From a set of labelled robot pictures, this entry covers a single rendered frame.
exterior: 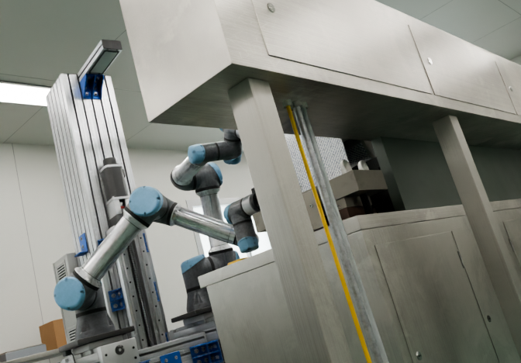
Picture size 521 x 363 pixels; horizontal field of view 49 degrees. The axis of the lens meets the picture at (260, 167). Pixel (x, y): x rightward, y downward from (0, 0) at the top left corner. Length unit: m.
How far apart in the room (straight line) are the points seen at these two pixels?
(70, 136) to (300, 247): 1.89
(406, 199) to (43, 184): 4.30
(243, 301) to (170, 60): 0.91
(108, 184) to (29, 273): 2.81
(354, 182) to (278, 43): 0.58
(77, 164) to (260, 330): 1.29
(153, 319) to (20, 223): 3.05
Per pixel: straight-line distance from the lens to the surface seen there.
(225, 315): 1.86
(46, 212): 5.54
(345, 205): 1.61
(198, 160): 2.22
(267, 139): 1.02
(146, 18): 1.20
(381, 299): 1.50
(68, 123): 2.76
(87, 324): 2.31
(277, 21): 1.17
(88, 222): 2.61
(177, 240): 6.26
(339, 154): 1.84
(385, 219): 1.63
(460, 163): 1.80
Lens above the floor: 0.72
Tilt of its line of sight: 14 degrees up
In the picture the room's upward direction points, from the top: 16 degrees counter-clockwise
